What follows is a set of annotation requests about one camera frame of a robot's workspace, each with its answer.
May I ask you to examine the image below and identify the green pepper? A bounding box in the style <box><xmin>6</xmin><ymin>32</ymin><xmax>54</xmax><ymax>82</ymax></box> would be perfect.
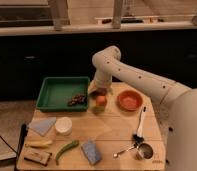
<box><xmin>55</xmin><ymin>140</ymin><xmax>79</xmax><ymax>165</ymax></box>

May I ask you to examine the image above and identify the yellow corn cob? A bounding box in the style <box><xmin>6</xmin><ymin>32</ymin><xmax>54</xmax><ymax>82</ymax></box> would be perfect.
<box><xmin>25</xmin><ymin>140</ymin><xmax>53</xmax><ymax>148</ymax></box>

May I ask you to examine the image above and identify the orange bowl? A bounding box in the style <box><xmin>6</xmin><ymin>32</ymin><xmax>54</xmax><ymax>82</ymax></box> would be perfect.
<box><xmin>117</xmin><ymin>90</ymin><xmax>143</xmax><ymax>111</ymax></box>

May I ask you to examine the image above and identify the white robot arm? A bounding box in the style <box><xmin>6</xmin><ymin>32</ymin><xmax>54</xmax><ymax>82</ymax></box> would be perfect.
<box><xmin>88</xmin><ymin>46</ymin><xmax>197</xmax><ymax>171</ymax></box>

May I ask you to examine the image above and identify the black cable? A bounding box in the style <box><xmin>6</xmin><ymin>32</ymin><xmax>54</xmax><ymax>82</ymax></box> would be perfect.
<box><xmin>0</xmin><ymin>123</ymin><xmax>28</xmax><ymax>171</ymax></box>

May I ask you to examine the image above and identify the dark grape bunch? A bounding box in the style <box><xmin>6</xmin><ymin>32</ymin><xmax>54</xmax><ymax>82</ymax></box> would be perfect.
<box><xmin>67</xmin><ymin>94</ymin><xmax>87</xmax><ymax>106</ymax></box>

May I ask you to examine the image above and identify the white handled brush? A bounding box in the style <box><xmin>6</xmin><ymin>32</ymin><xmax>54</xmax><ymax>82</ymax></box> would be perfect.
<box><xmin>133</xmin><ymin>107</ymin><xmax>146</xmax><ymax>143</ymax></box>

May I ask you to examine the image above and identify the green plastic tray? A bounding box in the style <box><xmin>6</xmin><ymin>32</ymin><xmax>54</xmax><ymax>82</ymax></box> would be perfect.
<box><xmin>36</xmin><ymin>76</ymin><xmax>89</xmax><ymax>112</ymax></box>

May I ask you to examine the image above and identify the white plastic cup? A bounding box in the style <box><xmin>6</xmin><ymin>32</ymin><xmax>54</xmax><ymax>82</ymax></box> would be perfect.
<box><xmin>55</xmin><ymin>117</ymin><xmax>72</xmax><ymax>135</ymax></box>

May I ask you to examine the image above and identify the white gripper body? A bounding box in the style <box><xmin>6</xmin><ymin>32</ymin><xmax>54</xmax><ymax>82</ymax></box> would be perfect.
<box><xmin>88</xmin><ymin>81</ymin><xmax>107</xmax><ymax>96</ymax></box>

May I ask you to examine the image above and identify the wooden block toy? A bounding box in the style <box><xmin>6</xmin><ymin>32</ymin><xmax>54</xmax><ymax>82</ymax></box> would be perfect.
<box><xmin>24</xmin><ymin>148</ymin><xmax>52</xmax><ymax>166</ymax></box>

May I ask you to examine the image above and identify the orange apple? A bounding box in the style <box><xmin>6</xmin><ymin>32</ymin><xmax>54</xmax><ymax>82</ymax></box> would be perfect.
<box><xmin>96</xmin><ymin>95</ymin><xmax>107</xmax><ymax>107</ymax></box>

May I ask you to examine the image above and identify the metal measuring cup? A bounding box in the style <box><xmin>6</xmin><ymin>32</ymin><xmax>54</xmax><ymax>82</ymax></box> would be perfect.
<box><xmin>113</xmin><ymin>143</ymin><xmax>154</xmax><ymax>160</ymax></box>

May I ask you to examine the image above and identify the blue sponge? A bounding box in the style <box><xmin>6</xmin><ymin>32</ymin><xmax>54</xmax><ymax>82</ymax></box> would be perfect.
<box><xmin>81</xmin><ymin>140</ymin><xmax>102</xmax><ymax>165</ymax></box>

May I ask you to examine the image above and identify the light blue cloth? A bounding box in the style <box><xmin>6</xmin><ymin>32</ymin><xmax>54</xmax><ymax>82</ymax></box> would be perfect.
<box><xmin>28</xmin><ymin>117</ymin><xmax>56</xmax><ymax>136</ymax></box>

